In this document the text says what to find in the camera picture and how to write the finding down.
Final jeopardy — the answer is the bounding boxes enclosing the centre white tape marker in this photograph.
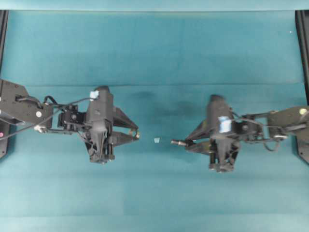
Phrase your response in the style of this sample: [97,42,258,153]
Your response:
[154,137,160,144]

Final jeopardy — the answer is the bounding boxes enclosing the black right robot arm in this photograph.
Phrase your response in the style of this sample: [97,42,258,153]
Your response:
[178,107,309,173]

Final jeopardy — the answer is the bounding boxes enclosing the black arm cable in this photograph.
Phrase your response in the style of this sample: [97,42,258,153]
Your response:
[9,95,94,136]
[231,113,283,152]

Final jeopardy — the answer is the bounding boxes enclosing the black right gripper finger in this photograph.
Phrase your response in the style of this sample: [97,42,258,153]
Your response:
[185,141,214,155]
[186,119,212,141]

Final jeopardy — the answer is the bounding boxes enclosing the black frame rail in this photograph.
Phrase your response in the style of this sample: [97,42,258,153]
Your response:
[0,10,9,69]
[295,10,309,103]

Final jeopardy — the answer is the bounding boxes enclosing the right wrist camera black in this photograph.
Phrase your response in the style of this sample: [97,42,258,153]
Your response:
[206,94,234,139]

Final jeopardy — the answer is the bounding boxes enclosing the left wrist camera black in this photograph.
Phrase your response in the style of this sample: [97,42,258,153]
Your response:
[85,86,113,124]

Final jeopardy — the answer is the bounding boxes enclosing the teal table cloth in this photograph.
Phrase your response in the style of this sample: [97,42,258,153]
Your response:
[0,0,309,232]

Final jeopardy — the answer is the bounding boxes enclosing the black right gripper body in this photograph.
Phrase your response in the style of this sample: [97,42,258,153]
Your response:
[209,135,240,172]

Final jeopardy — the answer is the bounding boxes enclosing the dark metal shaft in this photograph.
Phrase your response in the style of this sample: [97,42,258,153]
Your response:
[170,140,188,147]

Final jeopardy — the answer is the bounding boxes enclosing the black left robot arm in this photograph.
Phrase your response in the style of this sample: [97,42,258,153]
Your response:
[0,80,140,164]

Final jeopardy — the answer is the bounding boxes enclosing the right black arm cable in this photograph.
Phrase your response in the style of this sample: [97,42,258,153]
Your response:
[231,113,283,152]

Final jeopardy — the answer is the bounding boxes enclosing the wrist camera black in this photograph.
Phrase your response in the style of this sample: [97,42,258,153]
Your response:
[85,86,113,124]
[206,94,234,139]

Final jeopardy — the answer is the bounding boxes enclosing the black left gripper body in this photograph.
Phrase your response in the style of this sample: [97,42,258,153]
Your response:
[84,113,115,164]

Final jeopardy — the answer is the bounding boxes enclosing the right black frame rail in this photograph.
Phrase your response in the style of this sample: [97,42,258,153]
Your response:
[295,10,309,103]

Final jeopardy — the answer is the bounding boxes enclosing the left black frame rail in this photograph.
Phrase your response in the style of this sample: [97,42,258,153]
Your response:
[0,10,9,69]

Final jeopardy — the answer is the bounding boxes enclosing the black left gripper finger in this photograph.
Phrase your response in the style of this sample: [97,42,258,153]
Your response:
[111,130,140,146]
[112,107,139,131]

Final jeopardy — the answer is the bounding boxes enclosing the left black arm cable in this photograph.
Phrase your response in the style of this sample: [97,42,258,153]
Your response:
[9,95,94,136]

